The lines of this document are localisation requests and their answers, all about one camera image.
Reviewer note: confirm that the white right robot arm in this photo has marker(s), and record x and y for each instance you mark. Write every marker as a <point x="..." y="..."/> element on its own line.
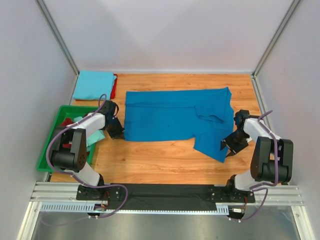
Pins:
<point x="272" y="159"/>

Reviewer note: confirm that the grey slotted cable duct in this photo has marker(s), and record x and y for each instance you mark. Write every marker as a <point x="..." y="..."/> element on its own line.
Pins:
<point x="93" y="208"/>

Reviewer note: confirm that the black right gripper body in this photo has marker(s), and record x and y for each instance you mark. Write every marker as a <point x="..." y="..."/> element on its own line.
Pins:
<point x="236" y="141"/>

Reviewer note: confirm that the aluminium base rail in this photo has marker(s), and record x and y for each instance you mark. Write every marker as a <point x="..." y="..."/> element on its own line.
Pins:
<point x="280" y="195"/>

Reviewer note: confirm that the green plastic bin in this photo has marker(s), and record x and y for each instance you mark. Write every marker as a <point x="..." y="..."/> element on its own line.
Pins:
<point x="65" y="111"/>

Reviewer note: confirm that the aluminium frame post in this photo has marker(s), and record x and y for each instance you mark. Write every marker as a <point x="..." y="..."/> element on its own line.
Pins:
<point x="276" y="36"/>
<point x="57" y="35"/>

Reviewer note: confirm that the left aluminium frame post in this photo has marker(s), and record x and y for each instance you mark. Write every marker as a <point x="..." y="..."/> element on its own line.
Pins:
<point x="57" y="35"/>

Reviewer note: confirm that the mint green t shirt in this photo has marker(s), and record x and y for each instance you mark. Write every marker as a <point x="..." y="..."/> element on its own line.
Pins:
<point x="95" y="136"/>

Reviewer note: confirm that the folded light blue t shirt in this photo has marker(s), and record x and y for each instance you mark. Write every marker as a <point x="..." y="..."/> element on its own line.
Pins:
<point x="93" y="85"/>

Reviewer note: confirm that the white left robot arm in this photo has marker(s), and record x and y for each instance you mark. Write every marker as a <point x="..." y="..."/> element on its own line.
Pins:
<point x="67" y="151"/>

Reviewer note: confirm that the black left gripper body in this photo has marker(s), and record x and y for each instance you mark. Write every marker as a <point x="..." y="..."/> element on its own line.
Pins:
<point x="115" y="130"/>

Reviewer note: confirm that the right aluminium frame post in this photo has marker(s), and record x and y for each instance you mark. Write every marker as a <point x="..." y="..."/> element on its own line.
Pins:
<point x="276" y="36"/>

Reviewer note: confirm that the dark red t shirt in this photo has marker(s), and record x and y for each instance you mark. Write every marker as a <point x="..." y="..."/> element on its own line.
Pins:
<point x="68" y="121"/>

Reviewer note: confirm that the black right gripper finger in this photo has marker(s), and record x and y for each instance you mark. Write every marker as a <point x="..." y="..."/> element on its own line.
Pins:
<point x="231" y="153"/>
<point x="223" y="144"/>

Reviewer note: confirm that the folded red t shirt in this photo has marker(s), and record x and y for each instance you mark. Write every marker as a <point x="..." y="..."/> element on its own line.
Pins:
<point x="114" y="87"/>

